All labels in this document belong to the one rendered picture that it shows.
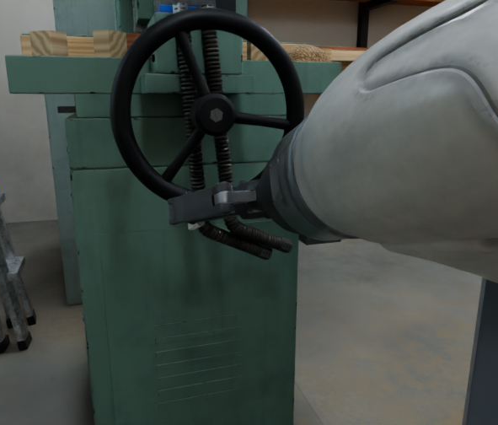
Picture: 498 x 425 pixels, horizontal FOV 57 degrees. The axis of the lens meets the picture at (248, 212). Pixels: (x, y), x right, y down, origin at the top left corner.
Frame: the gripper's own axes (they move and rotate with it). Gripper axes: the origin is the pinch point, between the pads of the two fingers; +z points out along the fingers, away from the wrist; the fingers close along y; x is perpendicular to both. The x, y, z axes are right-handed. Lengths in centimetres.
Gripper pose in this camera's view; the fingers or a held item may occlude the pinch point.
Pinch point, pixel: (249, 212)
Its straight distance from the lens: 53.9
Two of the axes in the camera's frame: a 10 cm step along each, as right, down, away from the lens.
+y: -9.6, 0.7, -2.8
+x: 1.0, 9.9, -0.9
